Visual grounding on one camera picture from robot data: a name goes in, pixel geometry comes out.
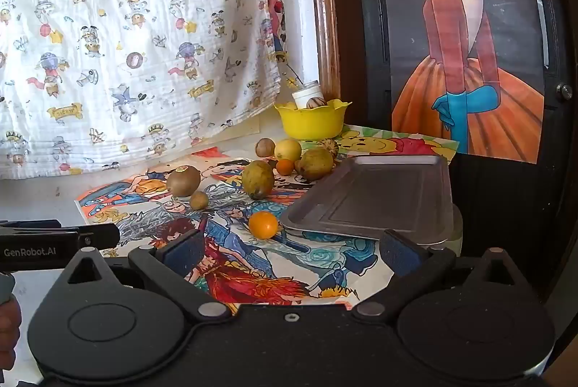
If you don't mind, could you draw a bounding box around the yellow lemon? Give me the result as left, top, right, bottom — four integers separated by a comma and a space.
274, 138, 302, 162

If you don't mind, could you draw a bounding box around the white jar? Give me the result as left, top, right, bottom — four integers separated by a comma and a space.
291, 81, 324, 110

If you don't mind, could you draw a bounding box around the person's left hand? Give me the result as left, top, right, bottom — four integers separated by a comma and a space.
0, 294, 22, 370

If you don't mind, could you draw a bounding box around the green brown pear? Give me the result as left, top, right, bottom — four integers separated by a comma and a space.
241, 160, 275, 201

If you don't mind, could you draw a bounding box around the large orange tangerine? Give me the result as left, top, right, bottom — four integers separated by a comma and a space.
248, 210, 279, 240

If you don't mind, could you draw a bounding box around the white printed blanket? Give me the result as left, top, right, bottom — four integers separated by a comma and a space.
0, 0, 290, 181

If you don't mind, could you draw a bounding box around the green mango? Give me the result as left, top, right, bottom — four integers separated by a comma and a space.
298, 148, 335, 182

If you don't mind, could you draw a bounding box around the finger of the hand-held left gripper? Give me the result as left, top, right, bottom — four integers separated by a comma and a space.
78, 223, 121, 249

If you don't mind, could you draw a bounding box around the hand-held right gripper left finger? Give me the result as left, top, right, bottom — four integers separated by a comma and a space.
58, 228, 233, 323

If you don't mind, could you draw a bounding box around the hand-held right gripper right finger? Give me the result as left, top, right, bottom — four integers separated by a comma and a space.
351, 228, 527, 323

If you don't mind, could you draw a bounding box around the black door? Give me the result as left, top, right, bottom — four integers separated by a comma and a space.
325, 0, 578, 307

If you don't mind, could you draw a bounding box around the yellow bowl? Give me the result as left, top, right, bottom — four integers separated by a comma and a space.
275, 98, 353, 141

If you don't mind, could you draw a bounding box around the wall poster orange dress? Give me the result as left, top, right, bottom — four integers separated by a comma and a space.
370, 0, 548, 165

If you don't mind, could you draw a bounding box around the red cartoon wall poster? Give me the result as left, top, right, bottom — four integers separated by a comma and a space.
260, 0, 290, 64

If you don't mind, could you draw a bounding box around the metal tray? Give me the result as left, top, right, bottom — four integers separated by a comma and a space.
280, 155, 454, 242

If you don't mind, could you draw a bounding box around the silver hair anime drawing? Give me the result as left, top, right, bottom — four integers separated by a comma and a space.
102, 184, 396, 308

